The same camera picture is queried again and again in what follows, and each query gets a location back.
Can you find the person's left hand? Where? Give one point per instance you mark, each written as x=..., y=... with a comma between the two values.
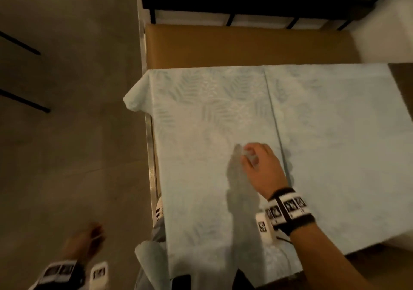
x=82, y=243

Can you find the person's right hand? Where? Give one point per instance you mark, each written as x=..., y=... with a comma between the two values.
x=266, y=173

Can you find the person's left fingers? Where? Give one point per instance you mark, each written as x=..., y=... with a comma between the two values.
x=96, y=236

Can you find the person's right fingers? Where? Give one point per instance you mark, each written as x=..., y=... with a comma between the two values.
x=252, y=154

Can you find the person's right forearm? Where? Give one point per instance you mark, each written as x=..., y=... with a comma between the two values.
x=326, y=260

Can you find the black white marker wristband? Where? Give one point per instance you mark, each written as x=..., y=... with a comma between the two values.
x=290, y=208
x=59, y=275

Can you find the light blue leaf-patterned sheet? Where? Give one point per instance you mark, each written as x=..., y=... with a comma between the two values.
x=206, y=122

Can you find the person's grey trouser leg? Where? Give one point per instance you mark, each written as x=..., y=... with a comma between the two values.
x=151, y=260

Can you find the white striped shoe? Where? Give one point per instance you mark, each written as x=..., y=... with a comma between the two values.
x=158, y=209

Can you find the brown mattress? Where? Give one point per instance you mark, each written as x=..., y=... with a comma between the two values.
x=245, y=46

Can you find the black floor bar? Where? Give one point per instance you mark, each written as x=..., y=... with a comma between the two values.
x=24, y=100
x=19, y=43

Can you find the silver metal bed rail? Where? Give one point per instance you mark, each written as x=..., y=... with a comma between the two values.
x=151, y=170

